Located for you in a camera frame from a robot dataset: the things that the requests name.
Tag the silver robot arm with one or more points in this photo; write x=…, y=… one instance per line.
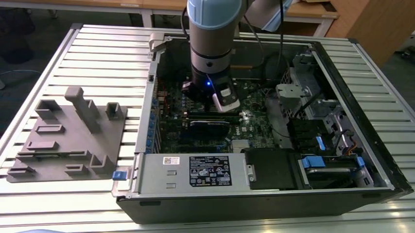
x=211, y=43

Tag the black RAM slot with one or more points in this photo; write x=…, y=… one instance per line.
x=197, y=114
x=197, y=117
x=196, y=111
x=197, y=120

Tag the black graphics card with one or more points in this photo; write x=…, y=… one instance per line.
x=208, y=131

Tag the green motherboard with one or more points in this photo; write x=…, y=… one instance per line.
x=256, y=132

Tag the silver chipset heatsink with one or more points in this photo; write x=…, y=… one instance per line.
x=241, y=144

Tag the metal drive cage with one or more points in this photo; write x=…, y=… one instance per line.
x=301, y=72

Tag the silver power supply unit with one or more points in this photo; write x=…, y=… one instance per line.
x=152, y=174

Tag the blue plastic strip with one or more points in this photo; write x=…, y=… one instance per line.
x=320, y=143

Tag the grey parts rack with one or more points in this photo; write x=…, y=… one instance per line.
x=80, y=145

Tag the blue case latch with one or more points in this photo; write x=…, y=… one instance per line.
x=119, y=176

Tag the black PC case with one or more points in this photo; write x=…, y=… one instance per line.
x=227, y=213

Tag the black hard disk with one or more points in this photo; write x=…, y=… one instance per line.
x=327, y=178

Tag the blue plastic tab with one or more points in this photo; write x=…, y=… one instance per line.
x=359, y=162

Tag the wooden cabinet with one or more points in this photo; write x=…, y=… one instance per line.
x=372, y=24

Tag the grey office chair base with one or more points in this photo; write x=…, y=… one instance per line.
x=408, y=48

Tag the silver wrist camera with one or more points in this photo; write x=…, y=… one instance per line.
x=187, y=87

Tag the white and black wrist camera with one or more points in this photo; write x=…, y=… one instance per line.
x=227, y=99

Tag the silver metal bracket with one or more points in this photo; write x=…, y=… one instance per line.
x=289, y=91

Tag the wooden desk white frame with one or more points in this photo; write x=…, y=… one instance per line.
x=80, y=2
x=317, y=13

